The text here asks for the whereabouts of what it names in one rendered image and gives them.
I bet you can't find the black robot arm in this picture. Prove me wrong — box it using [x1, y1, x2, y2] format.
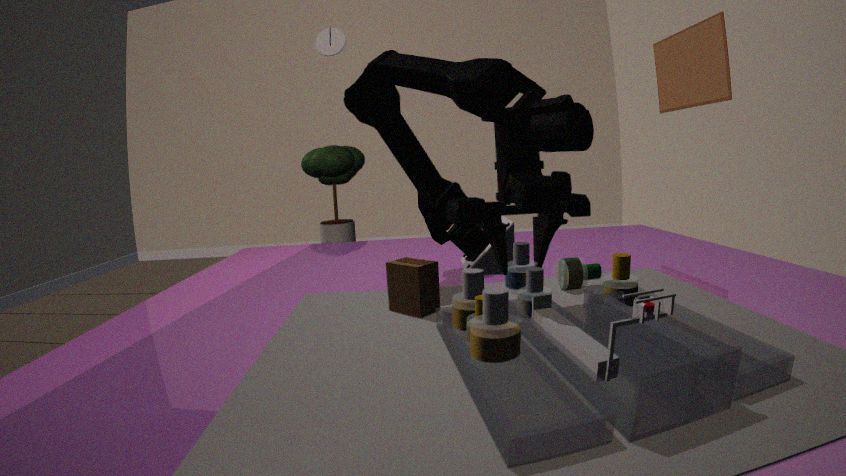
[344, 50, 594, 262]

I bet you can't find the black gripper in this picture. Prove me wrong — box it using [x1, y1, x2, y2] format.
[446, 152, 591, 275]

